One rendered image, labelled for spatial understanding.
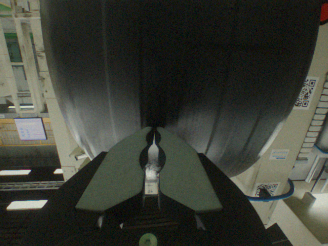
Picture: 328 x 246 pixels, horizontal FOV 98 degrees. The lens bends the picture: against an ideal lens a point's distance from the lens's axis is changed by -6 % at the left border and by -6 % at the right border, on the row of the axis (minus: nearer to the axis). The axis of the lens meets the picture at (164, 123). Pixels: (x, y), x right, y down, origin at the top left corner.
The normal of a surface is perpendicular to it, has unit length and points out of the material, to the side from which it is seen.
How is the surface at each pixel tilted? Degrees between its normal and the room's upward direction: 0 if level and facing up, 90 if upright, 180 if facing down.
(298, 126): 90
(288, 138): 90
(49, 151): 90
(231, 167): 63
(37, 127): 90
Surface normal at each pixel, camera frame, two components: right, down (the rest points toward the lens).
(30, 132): 0.15, 0.36
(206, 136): 0.03, 0.59
